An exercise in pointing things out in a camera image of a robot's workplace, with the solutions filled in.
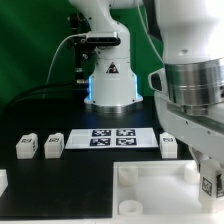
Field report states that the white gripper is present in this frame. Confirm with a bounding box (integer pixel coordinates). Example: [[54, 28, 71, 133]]
[[147, 68, 224, 173]]

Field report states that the white square tabletop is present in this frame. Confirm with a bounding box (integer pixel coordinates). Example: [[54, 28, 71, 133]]
[[112, 160, 224, 224]]

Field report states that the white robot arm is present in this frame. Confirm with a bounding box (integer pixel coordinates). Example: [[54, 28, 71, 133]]
[[68, 0, 224, 167]]

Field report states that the white marker sheet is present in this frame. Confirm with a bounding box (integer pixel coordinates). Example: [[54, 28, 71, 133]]
[[65, 128, 158, 149]]

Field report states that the white left obstacle block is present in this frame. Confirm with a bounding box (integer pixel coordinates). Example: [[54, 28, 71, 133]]
[[0, 169, 8, 197]]

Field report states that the black cable bundle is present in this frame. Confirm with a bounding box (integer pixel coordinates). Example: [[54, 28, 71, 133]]
[[6, 82, 86, 109]]

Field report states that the black camera on base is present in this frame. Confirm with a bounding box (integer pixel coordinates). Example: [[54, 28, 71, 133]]
[[86, 32, 120, 46]]

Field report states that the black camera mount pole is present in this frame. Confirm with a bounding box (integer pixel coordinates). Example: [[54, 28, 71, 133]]
[[68, 13, 89, 95]]

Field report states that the white camera cable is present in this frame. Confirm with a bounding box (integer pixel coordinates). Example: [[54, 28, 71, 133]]
[[45, 33, 88, 85]]

